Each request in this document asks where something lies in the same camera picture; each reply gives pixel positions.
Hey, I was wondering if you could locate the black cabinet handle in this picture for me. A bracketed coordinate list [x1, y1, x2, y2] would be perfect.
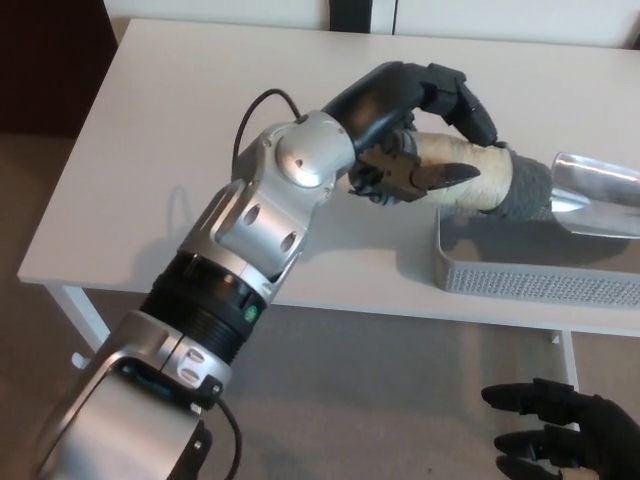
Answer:
[328, 0, 374, 34]

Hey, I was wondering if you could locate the white desk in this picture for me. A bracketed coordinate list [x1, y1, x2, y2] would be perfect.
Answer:
[17, 18, 640, 391]

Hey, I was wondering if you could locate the dark brown wooden cabinet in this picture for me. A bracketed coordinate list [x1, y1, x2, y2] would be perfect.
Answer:
[0, 0, 119, 139]

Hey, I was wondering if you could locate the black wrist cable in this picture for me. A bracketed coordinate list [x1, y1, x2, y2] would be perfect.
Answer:
[233, 88, 302, 174]

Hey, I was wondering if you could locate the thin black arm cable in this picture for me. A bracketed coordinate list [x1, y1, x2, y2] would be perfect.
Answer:
[214, 397, 244, 480]

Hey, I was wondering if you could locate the grey perforated container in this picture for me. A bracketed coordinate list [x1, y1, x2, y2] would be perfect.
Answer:
[432, 204, 640, 307]

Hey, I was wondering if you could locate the metal scoop shovel taped handle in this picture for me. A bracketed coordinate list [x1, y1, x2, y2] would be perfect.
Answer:
[399, 130, 640, 241]

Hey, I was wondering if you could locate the white cabinet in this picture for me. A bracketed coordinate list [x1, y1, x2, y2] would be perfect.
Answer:
[102, 0, 640, 51]

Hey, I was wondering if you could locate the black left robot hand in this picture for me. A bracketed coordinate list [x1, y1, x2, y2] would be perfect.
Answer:
[322, 60, 499, 206]

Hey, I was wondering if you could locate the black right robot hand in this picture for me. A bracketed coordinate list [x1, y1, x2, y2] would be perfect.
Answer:
[480, 378, 640, 480]

